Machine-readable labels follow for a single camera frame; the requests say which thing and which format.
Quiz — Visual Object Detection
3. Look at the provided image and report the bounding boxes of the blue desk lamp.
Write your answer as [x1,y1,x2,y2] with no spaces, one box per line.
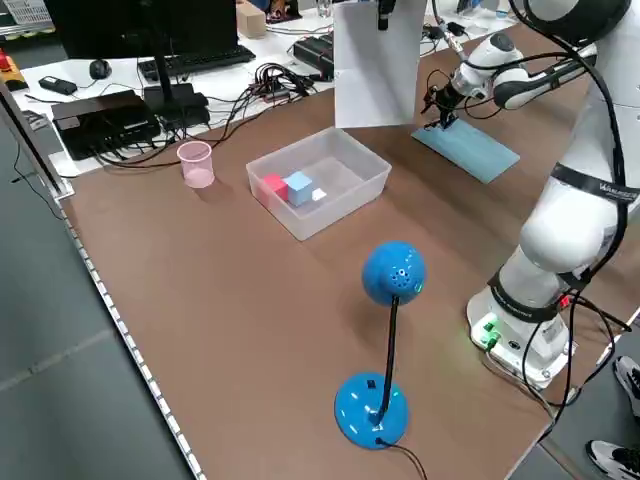
[333,240,428,450]

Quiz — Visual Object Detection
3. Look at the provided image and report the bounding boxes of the translucent plastic bin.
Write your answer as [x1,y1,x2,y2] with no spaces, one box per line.
[245,125,393,242]

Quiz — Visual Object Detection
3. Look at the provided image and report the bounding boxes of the black base cable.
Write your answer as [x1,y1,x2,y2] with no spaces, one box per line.
[519,292,634,416]

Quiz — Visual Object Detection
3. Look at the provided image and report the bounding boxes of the white desk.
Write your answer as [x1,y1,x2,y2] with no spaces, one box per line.
[9,0,521,179]

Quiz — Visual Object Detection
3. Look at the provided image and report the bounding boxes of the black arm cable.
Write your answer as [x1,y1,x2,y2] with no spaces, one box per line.
[508,0,632,311]

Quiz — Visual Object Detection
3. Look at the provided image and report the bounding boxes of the pink mesh cup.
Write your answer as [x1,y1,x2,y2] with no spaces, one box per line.
[176,140,216,189]

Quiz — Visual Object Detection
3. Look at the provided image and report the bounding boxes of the white A4 paper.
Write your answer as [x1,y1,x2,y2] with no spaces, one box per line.
[332,0,426,130]

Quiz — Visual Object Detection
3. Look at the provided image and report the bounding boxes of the black keyboard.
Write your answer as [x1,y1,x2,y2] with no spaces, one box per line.
[137,45,257,81]

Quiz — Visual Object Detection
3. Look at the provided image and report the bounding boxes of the aluminium frame post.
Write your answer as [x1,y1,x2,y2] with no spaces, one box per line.
[0,82,76,201]

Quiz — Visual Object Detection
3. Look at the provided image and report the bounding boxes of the ribbed black power unit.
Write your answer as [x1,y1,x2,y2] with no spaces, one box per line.
[292,33,335,81]

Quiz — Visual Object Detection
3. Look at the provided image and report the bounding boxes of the emergency stop button box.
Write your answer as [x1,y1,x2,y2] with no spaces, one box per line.
[0,48,30,92]

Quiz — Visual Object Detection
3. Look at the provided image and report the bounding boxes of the black computer monitor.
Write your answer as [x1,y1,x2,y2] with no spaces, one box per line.
[43,0,239,132]

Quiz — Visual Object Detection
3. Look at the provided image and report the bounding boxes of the small black flat device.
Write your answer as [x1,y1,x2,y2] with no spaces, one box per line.
[38,74,79,95]

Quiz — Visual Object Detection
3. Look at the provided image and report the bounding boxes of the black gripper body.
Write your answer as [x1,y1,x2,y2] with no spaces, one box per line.
[432,79,468,114]

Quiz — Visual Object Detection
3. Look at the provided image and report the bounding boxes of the black flat electronics box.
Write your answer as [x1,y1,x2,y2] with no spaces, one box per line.
[50,89,162,161]

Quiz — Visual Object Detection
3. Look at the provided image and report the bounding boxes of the red cube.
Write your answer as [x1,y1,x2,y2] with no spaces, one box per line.
[263,173,290,206]

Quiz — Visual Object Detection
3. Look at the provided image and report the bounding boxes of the blue clipboard with metal clip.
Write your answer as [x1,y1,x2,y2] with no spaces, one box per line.
[410,119,521,185]

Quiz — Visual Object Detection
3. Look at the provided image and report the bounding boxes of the black lamp cable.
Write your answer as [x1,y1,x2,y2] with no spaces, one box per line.
[374,437,429,480]

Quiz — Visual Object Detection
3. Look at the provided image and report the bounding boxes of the small cardboard box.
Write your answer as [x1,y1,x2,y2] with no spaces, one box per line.
[235,3,267,39]

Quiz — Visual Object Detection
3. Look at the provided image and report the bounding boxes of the blue cube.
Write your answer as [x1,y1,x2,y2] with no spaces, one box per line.
[283,171,315,207]

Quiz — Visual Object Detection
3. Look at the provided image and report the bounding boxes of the person's foot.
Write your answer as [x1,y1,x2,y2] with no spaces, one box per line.
[585,439,640,480]
[613,355,640,419]

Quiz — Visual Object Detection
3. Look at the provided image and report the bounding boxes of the white mesh crate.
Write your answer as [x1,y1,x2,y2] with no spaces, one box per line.
[0,0,54,26]

